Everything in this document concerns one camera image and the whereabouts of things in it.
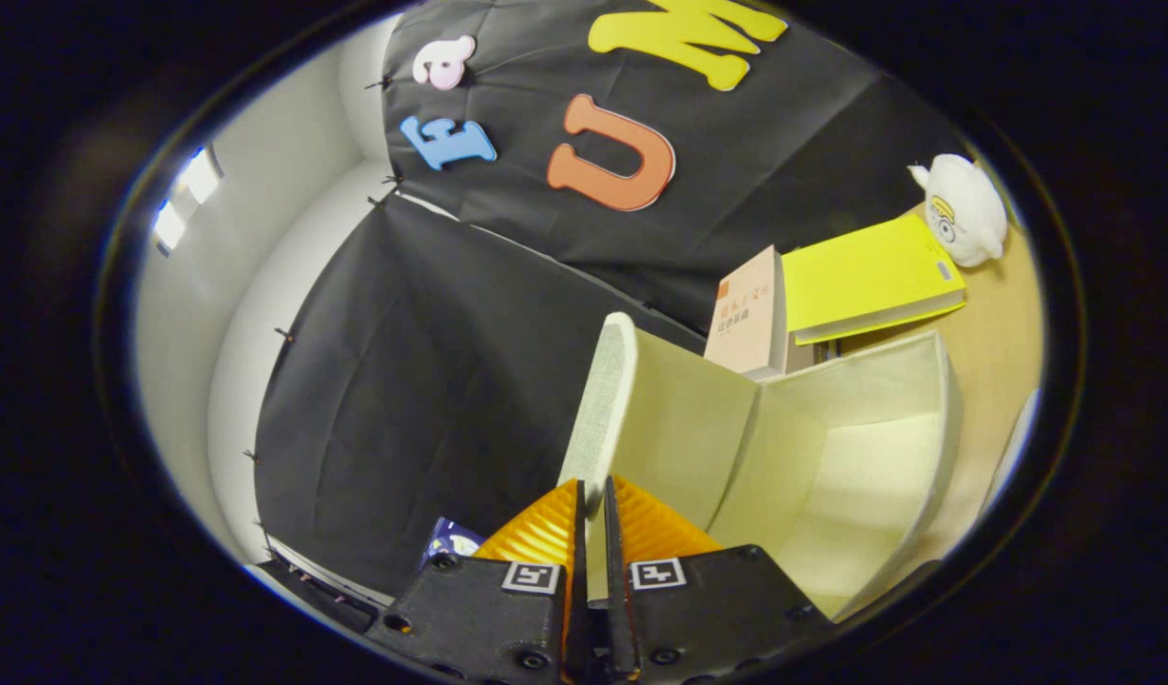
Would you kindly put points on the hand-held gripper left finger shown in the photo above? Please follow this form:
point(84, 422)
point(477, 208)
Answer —
point(580, 571)

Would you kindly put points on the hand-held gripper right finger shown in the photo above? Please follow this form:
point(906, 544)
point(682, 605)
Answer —
point(614, 571)

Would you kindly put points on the beige fabric storage box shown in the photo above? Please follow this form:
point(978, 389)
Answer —
point(850, 476)

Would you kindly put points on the dark blue printed box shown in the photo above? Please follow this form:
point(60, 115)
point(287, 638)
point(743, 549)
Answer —
point(451, 542)

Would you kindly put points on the black backdrop cloth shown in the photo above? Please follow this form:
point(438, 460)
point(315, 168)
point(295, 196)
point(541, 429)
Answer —
point(432, 381)

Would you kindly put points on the tan book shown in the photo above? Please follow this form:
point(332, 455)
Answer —
point(746, 314)

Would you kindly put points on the yellow book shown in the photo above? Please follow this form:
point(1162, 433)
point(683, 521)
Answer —
point(860, 271)

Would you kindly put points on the white plush toy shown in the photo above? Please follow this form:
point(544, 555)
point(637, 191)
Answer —
point(964, 205)

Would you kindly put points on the long ceiling light panel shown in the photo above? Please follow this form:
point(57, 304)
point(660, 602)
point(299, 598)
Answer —
point(189, 195)

